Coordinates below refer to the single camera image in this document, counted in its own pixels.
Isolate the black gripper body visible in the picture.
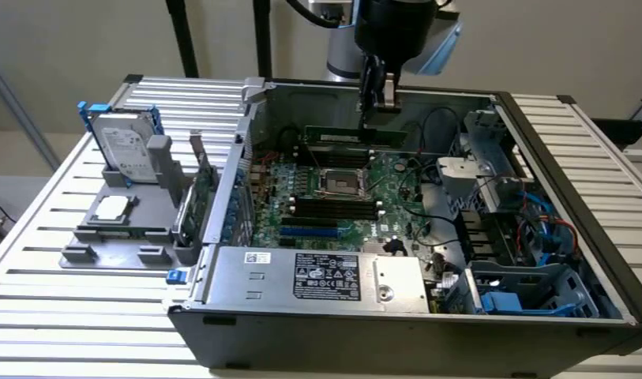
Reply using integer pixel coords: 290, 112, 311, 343
353, 0, 438, 66

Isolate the green RAM stick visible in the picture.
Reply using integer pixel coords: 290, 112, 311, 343
302, 125, 409, 152

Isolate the black RAM slot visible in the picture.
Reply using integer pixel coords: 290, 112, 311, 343
289, 200, 381, 208
290, 194, 379, 203
299, 148, 370, 156
298, 153, 370, 162
289, 205, 383, 214
287, 211, 383, 220

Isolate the long black expansion slot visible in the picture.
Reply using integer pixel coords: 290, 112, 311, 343
281, 216, 339, 227

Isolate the blue expansion slot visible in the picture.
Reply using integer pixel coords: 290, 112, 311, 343
279, 225, 341, 238

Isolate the metal drive cage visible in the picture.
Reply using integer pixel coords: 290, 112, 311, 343
460, 109, 537, 211

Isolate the CPU socket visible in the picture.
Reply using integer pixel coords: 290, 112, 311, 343
317, 167, 370, 197

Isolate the thick black stand pole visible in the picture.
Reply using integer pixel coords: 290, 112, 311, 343
251, 0, 275, 79

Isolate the green motherboard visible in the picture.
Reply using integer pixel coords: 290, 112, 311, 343
245, 151, 434, 254

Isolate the thin black stand pole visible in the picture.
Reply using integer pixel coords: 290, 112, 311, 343
165, 0, 202, 78

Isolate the green graphics card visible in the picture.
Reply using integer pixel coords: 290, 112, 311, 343
171, 131, 221, 245

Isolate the blue hard disk carrier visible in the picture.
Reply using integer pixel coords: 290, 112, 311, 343
77, 101, 167, 183

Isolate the black box beside table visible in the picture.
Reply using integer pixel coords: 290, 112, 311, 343
589, 117, 640, 145

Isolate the silver hard disk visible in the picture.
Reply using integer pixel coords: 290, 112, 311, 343
91, 114, 161, 185

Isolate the grey parts rack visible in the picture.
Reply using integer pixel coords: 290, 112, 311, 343
58, 135, 207, 272

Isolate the silver power supply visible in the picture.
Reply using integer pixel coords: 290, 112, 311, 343
201, 246, 434, 315

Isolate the grey disk bay cage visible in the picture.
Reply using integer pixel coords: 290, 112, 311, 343
465, 259, 602, 317

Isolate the silver CPU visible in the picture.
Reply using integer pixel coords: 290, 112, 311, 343
94, 195, 131, 220

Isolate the blue disk carrier in bay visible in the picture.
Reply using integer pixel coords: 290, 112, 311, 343
480, 291, 524, 315

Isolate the open black PC case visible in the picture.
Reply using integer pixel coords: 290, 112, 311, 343
166, 77, 642, 371

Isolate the black looped wire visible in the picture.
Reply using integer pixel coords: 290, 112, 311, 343
420, 107, 464, 154

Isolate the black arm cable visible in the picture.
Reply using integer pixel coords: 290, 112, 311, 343
285, 0, 359, 30

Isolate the silver fan bracket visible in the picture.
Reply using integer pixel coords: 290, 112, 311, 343
434, 156, 481, 195

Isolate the blue wire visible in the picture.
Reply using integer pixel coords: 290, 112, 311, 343
514, 190, 558, 265

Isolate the red wire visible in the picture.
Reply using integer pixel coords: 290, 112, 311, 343
553, 218, 581, 254

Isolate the grey metal frame bar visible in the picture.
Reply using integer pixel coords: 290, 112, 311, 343
0, 50, 59, 171

